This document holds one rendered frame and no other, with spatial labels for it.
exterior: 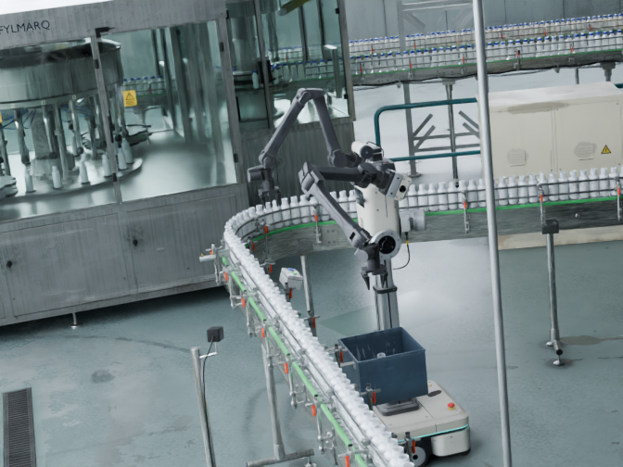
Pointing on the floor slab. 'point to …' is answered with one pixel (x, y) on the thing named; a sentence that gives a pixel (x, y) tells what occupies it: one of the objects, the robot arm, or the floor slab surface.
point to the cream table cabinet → (555, 144)
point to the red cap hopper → (409, 86)
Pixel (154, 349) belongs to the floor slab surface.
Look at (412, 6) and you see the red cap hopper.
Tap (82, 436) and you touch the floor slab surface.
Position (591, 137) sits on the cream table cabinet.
